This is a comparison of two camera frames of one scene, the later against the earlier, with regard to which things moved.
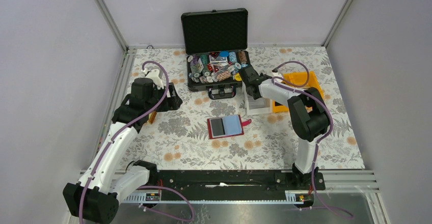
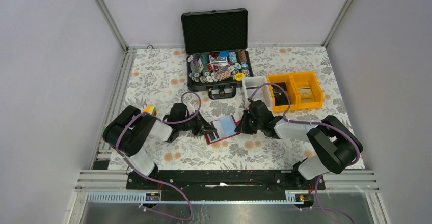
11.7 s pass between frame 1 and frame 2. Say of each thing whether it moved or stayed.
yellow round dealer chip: stayed
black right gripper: moved
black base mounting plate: stayed
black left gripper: moved
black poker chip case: stayed
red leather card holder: moved
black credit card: moved
